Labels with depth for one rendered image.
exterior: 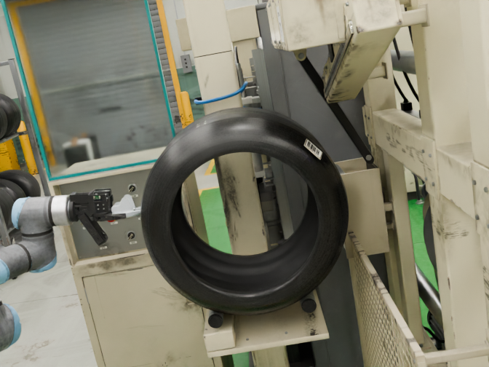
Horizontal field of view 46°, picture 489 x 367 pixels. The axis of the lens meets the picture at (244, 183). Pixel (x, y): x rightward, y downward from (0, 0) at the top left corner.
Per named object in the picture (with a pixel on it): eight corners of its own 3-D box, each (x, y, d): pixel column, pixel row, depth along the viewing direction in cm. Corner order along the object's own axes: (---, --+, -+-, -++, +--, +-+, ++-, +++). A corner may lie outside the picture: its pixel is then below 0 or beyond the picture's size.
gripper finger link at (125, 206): (140, 197, 168) (108, 199, 168) (142, 217, 169) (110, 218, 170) (142, 194, 171) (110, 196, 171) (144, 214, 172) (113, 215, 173)
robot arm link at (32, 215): (23, 225, 178) (18, 194, 176) (64, 223, 178) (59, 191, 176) (12, 235, 169) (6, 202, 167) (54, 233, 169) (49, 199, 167)
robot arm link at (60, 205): (54, 229, 169) (63, 220, 178) (70, 229, 169) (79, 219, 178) (49, 200, 167) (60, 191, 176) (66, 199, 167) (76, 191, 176)
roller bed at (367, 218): (338, 239, 218) (326, 163, 211) (377, 233, 218) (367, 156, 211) (347, 258, 199) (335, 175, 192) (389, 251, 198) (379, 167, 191)
